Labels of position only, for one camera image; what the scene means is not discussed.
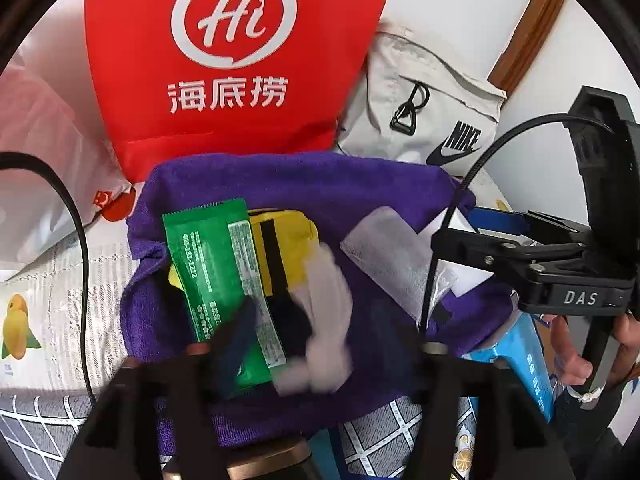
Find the grey checked blanket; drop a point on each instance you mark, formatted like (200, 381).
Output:
(380, 435)

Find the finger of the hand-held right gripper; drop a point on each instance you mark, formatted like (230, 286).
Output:
(500, 220)
(475, 252)

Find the person's right hand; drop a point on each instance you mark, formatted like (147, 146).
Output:
(572, 355)

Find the beige canvas bag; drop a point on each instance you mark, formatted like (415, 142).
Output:
(380, 70)

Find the person's right forearm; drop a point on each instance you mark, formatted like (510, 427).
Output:
(585, 420)

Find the lemon print packet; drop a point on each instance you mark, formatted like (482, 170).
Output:
(462, 455)

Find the yellow pouch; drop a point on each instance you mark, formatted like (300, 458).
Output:
(290, 245)

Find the white plastic bag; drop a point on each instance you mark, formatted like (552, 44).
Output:
(45, 160)

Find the grey translucent pouch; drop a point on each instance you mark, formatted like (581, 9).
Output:
(390, 255)

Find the red paper bag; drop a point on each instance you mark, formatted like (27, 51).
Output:
(150, 110)

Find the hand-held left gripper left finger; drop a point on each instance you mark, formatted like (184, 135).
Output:
(237, 340)

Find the purple towel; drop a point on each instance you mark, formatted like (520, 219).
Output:
(310, 190)

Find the green packet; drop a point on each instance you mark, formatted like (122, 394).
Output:
(210, 270)

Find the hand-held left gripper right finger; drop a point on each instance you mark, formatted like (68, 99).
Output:
(450, 400)

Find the blue tissue packet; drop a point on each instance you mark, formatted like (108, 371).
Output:
(520, 360)

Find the wooden headboard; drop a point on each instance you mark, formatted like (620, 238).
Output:
(530, 35)

